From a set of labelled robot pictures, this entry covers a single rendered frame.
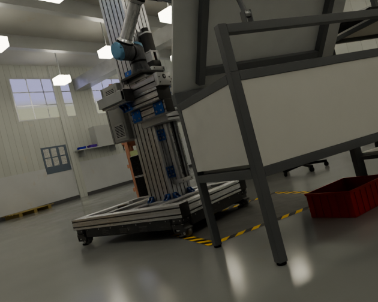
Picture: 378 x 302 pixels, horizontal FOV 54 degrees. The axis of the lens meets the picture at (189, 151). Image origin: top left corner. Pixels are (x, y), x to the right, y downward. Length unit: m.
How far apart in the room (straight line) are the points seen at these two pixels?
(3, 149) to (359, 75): 12.15
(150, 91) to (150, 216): 0.87
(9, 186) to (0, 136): 1.64
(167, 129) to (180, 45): 1.01
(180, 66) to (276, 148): 0.75
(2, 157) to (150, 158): 10.49
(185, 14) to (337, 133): 0.93
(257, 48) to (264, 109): 0.76
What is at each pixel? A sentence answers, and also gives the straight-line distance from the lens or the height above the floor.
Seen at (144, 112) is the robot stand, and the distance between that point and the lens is 2.71.
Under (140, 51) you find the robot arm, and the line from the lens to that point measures 2.73.
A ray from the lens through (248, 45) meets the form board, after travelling 2.22.
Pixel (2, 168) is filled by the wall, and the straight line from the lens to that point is 13.13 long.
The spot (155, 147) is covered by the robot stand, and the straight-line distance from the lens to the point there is 2.88.
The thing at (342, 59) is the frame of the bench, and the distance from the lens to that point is 1.91.
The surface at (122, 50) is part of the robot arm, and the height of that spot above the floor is 1.31.
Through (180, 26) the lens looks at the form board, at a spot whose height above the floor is 1.16.
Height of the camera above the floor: 0.52
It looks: 1 degrees up
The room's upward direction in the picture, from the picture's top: 14 degrees counter-clockwise
